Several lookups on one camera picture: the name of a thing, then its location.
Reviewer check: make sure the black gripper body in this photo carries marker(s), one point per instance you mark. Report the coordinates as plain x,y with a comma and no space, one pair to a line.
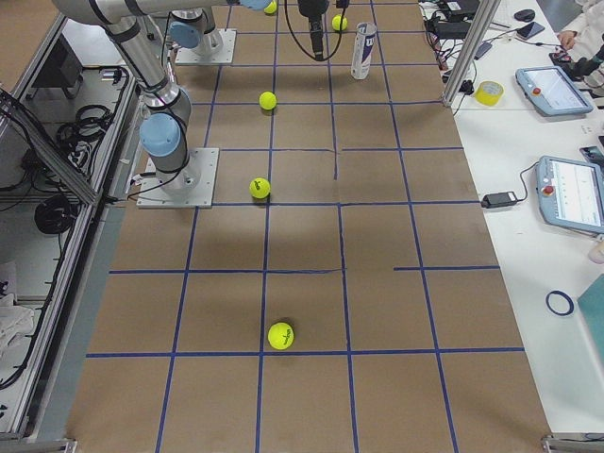
310,8

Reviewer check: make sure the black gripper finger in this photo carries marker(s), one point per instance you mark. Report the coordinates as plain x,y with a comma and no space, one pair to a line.
317,44

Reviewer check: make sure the white tennis ball can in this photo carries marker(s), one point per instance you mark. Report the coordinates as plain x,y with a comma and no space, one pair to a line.
362,51

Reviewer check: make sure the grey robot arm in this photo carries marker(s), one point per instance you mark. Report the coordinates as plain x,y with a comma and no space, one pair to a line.
163,133
183,22

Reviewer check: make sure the yellow tennis ball centre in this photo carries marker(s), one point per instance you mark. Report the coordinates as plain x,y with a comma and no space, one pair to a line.
339,23

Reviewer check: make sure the yellow tennis ball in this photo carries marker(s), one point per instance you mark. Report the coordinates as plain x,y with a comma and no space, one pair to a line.
267,100
339,23
259,188
271,8
280,336

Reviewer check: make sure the yellow tennis ball far left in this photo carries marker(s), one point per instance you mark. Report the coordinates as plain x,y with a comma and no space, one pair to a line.
271,8

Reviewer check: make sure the yellow tennis ball near right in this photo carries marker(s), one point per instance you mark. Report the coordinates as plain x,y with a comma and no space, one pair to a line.
267,100

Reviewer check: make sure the yellow tennis ball far right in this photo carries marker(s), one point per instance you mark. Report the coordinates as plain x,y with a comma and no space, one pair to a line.
259,188

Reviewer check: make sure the yellow tennis ball nearest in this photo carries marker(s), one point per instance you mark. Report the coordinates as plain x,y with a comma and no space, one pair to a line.
280,336

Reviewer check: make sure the yellow tape roll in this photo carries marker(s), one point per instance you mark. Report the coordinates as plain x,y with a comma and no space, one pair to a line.
489,93

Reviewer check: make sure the black phone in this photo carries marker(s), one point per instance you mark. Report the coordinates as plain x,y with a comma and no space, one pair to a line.
529,31

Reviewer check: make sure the upper teach pendant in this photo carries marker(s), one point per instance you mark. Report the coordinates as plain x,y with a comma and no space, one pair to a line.
551,91

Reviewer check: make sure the teach pendant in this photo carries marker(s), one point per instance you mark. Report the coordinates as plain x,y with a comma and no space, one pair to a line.
551,91
570,194

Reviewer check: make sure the black power adapter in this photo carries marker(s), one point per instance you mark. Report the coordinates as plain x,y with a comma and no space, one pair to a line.
499,200

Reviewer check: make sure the lower teach pendant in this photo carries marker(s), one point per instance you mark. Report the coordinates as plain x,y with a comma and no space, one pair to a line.
570,194

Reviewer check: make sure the teal box corner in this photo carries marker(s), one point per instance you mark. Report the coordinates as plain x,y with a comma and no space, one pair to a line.
591,307

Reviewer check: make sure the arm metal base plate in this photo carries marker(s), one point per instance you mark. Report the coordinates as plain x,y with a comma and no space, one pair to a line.
193,187
201,49

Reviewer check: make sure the aluminium frame post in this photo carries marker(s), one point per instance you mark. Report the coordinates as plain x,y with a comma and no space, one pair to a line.
483,17

